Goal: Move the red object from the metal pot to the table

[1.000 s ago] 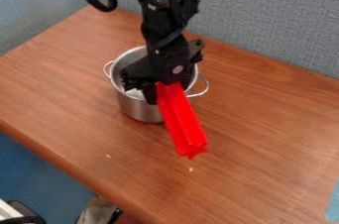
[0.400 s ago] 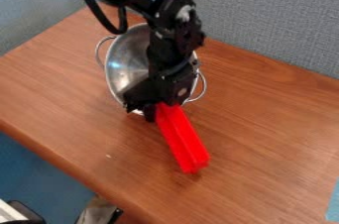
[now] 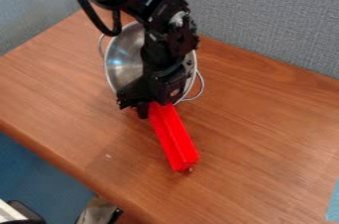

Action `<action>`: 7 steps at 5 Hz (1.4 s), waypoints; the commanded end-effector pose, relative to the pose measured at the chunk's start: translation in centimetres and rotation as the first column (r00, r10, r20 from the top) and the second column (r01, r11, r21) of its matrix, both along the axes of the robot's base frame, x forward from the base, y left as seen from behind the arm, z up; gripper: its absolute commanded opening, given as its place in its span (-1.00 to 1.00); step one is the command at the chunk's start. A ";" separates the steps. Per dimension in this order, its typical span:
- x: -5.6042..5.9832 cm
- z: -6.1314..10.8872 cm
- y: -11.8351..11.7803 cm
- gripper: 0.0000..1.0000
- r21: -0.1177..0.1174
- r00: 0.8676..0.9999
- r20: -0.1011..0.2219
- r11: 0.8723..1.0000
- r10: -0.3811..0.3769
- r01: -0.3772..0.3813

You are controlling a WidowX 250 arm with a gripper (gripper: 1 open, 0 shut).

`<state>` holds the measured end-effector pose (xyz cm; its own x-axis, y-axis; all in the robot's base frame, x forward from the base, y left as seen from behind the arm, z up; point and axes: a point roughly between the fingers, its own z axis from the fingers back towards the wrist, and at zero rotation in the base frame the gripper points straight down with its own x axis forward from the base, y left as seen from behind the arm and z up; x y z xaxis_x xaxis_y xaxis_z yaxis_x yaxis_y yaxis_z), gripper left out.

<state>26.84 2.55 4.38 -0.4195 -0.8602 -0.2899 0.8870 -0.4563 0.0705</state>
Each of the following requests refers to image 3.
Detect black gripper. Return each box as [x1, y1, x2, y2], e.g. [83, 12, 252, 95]
[115, 65, 192, 120]

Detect red rectangular block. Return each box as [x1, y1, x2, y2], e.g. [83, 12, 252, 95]
[148, 102, 200, 171]

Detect stainless steel pot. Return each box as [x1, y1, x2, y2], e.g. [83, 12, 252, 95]
[97, 21, 205, 103]

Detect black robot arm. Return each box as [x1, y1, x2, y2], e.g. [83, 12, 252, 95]
[79, 0, 199, 119]

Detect black object bottom left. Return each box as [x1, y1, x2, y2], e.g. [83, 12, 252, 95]
[4, 200, 47, 224]

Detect white object bottom left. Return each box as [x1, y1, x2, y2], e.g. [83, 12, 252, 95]
[0, 199, 27, 224]

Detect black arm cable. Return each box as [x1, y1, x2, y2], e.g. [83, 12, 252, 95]
[57, 0, 123, 38]

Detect grey table leg bracket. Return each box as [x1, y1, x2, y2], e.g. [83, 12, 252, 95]
[75, 196, 123, 224]

